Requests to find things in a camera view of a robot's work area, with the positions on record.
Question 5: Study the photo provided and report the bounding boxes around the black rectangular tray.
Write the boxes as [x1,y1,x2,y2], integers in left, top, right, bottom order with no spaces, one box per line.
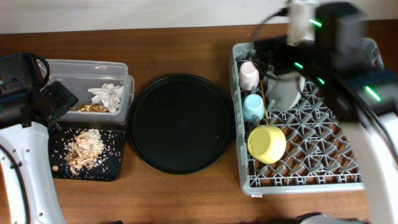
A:
[49,121,126,182]

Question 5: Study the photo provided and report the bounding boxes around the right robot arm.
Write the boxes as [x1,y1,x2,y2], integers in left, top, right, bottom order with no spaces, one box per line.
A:
[251,1,397,223]

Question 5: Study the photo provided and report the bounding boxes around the wooden chopstick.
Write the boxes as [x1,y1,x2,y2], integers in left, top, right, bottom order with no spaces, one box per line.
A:
[260,79,269,126]

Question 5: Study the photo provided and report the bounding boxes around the yellow bowl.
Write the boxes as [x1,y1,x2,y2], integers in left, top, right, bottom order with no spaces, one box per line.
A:
[247,126,287,164]

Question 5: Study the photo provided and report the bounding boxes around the pink cup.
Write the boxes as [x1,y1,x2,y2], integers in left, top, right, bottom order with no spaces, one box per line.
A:
[239,61,259,91]

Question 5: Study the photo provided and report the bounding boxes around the white tissue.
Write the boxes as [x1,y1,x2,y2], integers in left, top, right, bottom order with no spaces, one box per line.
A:
[88,83,124,113]

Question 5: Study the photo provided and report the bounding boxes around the round black serving tray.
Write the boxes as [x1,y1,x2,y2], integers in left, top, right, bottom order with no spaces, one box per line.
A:
[127,73,234,175]

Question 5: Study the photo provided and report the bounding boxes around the gold brown snack wrapper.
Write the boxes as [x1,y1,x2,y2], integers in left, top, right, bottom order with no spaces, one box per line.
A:
[72,104,109,113]

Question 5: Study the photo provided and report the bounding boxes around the food scraps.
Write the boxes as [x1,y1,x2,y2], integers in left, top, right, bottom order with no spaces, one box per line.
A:
[71,131,104,169]

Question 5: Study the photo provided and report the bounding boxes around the blue cup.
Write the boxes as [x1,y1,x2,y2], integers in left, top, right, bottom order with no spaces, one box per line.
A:
[243,94,265,123]

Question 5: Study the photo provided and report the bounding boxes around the grey plate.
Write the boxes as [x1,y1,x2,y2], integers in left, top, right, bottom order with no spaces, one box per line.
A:
[268,72,305,111]

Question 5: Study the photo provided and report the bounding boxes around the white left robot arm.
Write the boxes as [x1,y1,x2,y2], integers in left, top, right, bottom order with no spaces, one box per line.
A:
[1,81,78,223]

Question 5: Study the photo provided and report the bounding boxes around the clear plastic waste bin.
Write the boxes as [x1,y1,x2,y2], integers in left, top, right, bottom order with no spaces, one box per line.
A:
[47,59,134,123]

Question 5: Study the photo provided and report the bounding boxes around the grey dishwasher rack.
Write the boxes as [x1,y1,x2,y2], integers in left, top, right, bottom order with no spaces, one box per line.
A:
[229,43,364,197]

